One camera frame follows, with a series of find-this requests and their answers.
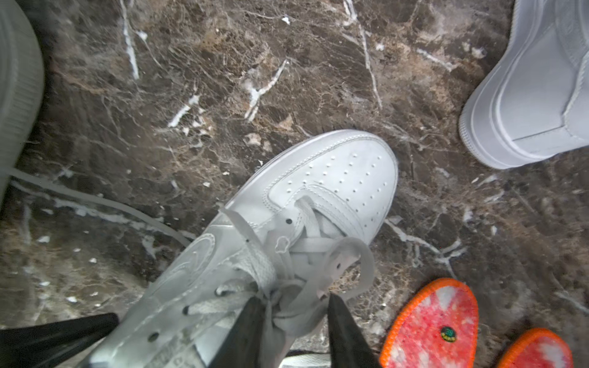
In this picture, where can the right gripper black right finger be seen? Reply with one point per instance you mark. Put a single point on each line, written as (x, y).
(348, 347)

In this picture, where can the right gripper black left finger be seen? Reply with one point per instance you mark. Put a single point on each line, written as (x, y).
(242, 346)

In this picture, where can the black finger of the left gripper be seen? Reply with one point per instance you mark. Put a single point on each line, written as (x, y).
(48, 345)

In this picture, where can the red orange insole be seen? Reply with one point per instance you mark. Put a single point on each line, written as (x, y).
(437, 328)

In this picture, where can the white sneaker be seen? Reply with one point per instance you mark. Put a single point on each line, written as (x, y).
(285, 237)
(533, 104)

